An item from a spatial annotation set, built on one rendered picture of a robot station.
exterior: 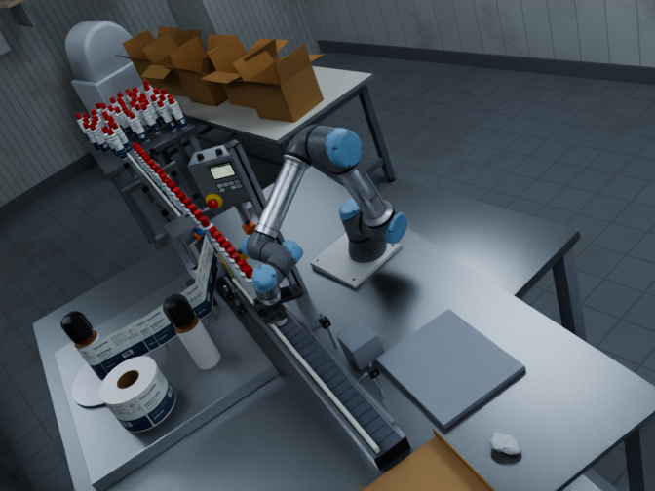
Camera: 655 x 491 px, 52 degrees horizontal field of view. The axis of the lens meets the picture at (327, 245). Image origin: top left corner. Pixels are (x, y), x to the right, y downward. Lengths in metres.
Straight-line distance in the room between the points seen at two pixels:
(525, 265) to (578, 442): 0.73
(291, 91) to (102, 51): 2.64
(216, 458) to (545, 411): 0.98
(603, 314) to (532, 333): 1.24
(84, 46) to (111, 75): 0.32
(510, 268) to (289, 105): 2.02
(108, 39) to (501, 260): 4.59
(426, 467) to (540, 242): 0.96
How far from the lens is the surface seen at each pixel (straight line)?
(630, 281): 3.52
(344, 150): 2.11
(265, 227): 2.17
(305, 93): 4.07
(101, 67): 6.28
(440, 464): 1.91
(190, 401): 2.33
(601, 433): 1.91
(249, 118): 4.35
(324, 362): 2.20
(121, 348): 2.53
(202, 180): 2.32
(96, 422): 2.50
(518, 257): 2.43
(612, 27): 5.09
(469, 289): 2.34
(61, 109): 6.97
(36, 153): 6.96
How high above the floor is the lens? 2.38
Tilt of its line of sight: 34 degrees down
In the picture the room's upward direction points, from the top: 22 degrees counter-clockwise
